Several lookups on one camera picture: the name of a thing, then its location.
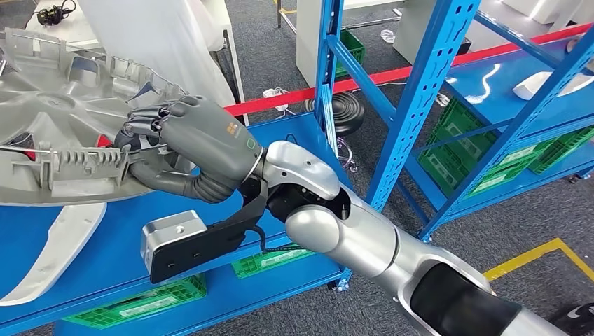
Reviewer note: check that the white power adapter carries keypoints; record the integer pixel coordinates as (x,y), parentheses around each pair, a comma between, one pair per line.
(278,95)

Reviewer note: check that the white cabinet table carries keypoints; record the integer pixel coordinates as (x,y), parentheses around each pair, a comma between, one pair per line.
(306,37)

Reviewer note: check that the black round stool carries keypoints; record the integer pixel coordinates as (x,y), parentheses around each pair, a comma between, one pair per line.
(345,113)

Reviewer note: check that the white plastic trim part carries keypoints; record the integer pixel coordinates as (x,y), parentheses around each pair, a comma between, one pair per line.
(529,86)
(60,250)

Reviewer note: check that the green plastic crate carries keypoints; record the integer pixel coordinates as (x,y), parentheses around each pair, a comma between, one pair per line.
(139,304)
(566,146)
(459,134)
(348,51)
(492,184)
(269,262)

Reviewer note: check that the red barrier belt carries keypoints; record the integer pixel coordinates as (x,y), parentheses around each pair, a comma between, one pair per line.
(371,78)

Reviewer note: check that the yellow floor tape square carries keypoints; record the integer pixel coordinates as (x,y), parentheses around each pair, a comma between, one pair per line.
(519,259)

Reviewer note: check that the person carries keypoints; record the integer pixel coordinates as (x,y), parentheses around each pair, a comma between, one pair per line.
(575,320)

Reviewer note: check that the grey plastic wheel hubcap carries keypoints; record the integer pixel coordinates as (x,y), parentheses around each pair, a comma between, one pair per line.
(55,120)

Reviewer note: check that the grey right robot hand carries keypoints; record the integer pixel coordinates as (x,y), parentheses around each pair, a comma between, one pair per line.
(209,143)

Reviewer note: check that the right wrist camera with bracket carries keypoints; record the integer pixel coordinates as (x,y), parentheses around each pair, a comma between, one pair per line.
(171,232)

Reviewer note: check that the clear plastic wrapper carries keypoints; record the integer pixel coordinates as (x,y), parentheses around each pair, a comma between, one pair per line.
(388,37)

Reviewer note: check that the blue metal shelf rack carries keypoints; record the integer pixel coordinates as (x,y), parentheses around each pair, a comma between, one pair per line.
(515,134)
(116,241)

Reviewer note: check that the white cloth cover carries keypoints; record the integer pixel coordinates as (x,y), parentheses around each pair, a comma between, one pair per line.
(158,46)

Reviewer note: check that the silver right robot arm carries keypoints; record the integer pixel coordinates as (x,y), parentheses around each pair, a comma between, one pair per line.
(362,246)

